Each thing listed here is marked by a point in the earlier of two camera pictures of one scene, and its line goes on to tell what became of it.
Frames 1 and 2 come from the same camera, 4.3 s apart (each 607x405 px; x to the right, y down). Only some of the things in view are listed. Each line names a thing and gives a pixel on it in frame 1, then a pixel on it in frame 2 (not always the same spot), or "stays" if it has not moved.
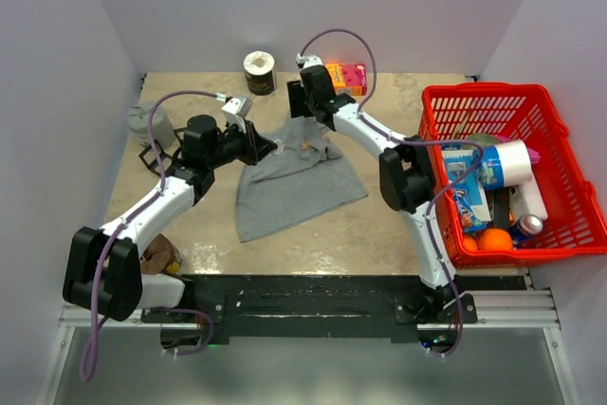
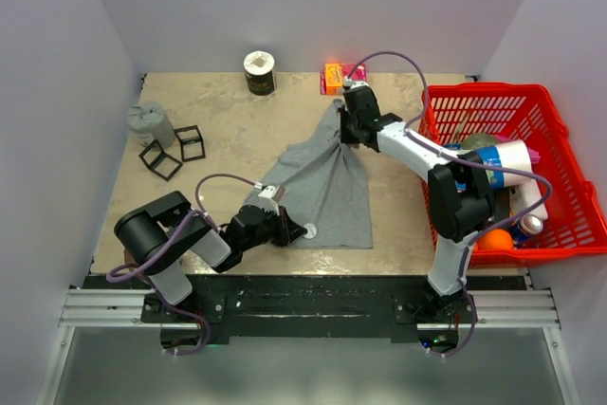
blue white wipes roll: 505,165 stays
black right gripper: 296,91 → 345,137
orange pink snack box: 348,78 stays
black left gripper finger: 262,145 → 295,231
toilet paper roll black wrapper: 259,72 stays
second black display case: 156,159 stays
